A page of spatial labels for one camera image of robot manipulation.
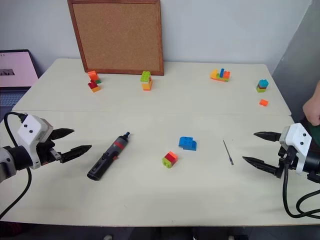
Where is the orange red brick cluster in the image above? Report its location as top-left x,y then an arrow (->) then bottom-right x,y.
87,70 -> 102,85

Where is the thin dark metal rod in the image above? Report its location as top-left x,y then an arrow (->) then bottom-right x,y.
223,139 -> 235,166

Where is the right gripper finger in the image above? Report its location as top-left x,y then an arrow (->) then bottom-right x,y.
242,156 -> 280,177
253,131 -> 283,144

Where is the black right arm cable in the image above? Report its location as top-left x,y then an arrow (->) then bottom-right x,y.
282,146 -> 320,219

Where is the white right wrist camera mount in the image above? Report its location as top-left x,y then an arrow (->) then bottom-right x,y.
279,122 -> 313,175

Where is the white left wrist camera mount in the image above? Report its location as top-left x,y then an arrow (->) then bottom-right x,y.
16,114 -> 54,170

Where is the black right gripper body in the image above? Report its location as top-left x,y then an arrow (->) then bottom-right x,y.
276,145 -> 300,179

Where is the red orange green block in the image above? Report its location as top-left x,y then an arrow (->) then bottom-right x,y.
161,151 -> 179,169

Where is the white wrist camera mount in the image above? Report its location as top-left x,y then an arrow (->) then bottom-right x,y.
16,114 -> 54,170
279,122 -> 313,175

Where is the black red electric screwdriver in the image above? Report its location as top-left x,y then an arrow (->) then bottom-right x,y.
86,131 -> 131,181

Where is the person's bare hand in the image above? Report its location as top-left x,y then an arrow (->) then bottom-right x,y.
302,98 -> 320,126

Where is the cyan topped brick stack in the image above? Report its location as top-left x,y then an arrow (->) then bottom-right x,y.
255,79 -> 270,94

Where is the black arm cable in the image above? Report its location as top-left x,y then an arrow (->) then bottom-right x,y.
0,112 -> 33,220
282,146 -> 320,219

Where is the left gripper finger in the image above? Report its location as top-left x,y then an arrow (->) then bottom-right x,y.
60,144 -> 93,164
51,128 -> 76,142

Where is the green orange brick stack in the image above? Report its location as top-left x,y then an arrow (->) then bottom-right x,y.
140,70 -> 154,92

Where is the blue toy block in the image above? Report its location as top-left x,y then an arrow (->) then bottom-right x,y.
178,136 -> 198,152

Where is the open laptop pink screen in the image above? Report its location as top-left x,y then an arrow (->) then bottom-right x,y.
0,49 -> 40,110

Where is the red orange brick stack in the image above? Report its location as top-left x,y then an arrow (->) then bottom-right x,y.
87,79 -> 102,94

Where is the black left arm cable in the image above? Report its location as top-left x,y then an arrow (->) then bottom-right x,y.
0,112 -> 33,220

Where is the yellow base multicolour brick build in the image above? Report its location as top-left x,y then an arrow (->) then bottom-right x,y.
209,67 -> 231,83

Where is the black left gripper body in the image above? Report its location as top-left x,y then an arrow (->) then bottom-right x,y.
36,139 -> 63,167

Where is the dark green garment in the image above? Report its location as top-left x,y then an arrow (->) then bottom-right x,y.
306,119 -> 320,145

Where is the cork board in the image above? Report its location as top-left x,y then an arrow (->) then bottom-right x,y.
66,0 -> 165,76

